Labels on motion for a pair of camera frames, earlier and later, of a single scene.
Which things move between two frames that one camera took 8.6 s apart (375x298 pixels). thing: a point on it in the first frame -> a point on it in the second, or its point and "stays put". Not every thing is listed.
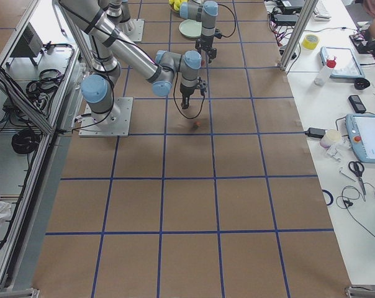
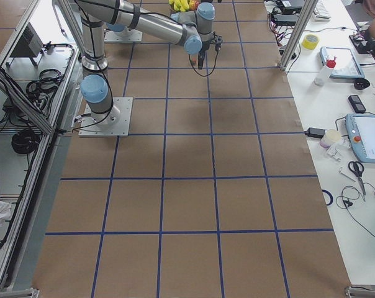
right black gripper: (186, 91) -> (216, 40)
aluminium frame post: (304, 16) stays put
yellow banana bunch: (176, 4) stays put
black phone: (357, 103) stays put
